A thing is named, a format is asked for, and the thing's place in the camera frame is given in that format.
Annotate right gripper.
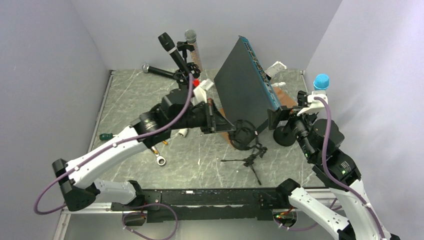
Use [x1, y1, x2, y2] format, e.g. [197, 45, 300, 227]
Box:
[266, 104, 317, 159]

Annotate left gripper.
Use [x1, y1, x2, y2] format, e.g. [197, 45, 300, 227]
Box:
[170, 98, 236, 135]

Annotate tripod shock mount stand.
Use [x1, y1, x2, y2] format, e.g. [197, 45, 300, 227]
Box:
[220, 119, 268, 186]

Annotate round base shock mount stand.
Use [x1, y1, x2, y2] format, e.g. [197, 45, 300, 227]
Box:
[173, 62, 201, 89]

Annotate black silver-mesh microphone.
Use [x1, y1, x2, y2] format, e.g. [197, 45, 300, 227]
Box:
[141, 63, 174, 79]

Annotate black foam-head microphone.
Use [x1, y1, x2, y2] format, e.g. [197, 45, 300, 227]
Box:
[158, 32, 191, 74]

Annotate round base clip stand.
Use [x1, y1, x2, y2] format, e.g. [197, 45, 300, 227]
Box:
[176, 41, 194, 70]

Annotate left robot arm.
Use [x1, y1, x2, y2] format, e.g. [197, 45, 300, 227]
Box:
[52, 89, 236, 212]

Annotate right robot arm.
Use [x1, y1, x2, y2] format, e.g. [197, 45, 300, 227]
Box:
[267, 90, 398, 240]

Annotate white pvc elbow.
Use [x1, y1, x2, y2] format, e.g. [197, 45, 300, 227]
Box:
[178, 128, 188, 138]

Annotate blue mic clip stand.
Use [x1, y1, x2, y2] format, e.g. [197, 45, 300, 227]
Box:
[273, 124, 297, 147]

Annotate blue microphone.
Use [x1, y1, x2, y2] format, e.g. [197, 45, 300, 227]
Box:
[313, 73, 330, 91]

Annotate brown wooden board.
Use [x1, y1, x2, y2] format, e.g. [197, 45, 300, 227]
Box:
[220, 86, 297, 145]

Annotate silver ratchet wrench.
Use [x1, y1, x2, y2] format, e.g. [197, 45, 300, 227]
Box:
[150, 146, 167, 167]

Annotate green screwdriver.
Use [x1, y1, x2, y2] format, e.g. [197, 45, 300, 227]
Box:
[98, 133, 115, 141]

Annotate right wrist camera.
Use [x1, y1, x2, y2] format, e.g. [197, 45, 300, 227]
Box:
[296, 93, 328, 116]

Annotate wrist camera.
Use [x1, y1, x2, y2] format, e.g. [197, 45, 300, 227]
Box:
[296, 93, 328, 116]
[191, 78, 215, 106]

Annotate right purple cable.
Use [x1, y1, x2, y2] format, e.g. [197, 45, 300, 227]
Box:
[273, 96, 388, 240]

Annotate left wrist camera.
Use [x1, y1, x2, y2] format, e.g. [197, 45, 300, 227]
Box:
[191, 78, 215, 106]

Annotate white plastic bracket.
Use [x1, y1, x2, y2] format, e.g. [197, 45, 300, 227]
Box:
[264, 61, 287, 81]

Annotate black network switch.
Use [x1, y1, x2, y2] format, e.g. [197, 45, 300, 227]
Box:
[213, 35, 281, 133]

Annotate yellow handled pliers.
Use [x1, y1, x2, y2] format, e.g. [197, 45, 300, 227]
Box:
[150, 140, 168, 155]

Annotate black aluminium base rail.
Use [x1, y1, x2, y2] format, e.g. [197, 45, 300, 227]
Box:
[61, 187, 352, 223]

